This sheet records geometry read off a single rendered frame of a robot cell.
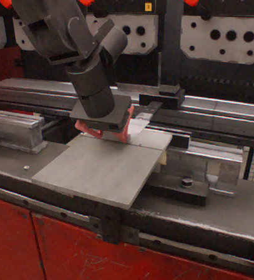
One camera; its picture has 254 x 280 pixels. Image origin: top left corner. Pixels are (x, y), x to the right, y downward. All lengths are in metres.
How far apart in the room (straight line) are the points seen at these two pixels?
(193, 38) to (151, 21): 0.09
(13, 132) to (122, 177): 0.48
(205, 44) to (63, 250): 0.63
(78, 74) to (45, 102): 0.68
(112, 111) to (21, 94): 0.72
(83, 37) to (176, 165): 0.37
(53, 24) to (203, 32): 0.28
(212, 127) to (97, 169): 0.48
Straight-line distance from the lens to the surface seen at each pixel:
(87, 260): 0.80
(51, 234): 0.80
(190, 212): 0.61
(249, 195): 0.69
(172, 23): 1.11
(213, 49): 0.54
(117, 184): 0.46
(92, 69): 0.42
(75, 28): 0.40
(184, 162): 0.64
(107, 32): 0.48
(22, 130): 0.84
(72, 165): 0.52
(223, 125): 0.87
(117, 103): 0.50
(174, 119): 0.89
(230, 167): 0.63
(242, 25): 0.53
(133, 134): 0.62
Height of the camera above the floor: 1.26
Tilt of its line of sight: 26 degrees down
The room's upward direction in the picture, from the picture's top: straight up
